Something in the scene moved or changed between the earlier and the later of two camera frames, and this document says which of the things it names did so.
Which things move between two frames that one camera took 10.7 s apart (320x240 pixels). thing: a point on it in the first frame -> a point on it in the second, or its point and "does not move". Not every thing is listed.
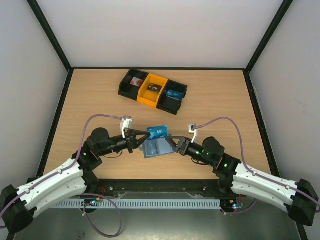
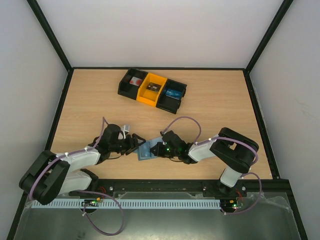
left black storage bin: [130, 91] does not move
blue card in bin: [174, 94] does not move
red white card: [136, 81] does not move
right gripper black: [184, 146] -> [160, 148]
